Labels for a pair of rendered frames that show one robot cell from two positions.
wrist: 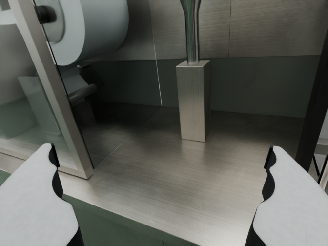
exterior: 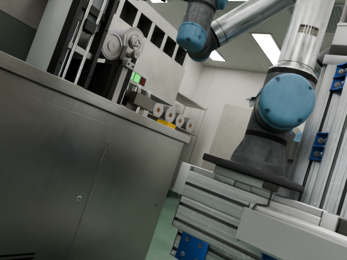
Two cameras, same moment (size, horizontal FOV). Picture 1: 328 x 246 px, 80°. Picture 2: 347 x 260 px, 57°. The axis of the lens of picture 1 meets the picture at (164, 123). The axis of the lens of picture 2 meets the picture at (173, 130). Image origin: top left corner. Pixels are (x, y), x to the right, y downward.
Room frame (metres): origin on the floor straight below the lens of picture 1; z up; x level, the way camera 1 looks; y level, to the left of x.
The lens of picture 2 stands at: (-0.32, 0.80, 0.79)
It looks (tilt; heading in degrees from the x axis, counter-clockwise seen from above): 4 degrees up; 278
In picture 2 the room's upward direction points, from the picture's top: 19 degrees clockwise
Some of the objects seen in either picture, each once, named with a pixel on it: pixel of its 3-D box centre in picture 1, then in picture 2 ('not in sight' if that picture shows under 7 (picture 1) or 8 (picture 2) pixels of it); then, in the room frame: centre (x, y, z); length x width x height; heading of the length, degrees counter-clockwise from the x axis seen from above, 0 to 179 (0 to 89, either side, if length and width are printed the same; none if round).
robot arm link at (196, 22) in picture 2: not in sight; (195, 29); (-0.19, 0.00, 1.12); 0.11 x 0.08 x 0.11; 88
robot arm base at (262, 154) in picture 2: not in sight; (261, 152); (-0.45, -0.11, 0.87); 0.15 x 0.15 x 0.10
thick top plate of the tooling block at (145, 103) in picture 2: not in sight; (119, 96); (0.26, -0.94, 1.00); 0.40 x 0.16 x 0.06; 152
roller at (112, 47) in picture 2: not in sight; (95, 44); (0.37, -0.65, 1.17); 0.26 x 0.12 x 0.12; 152
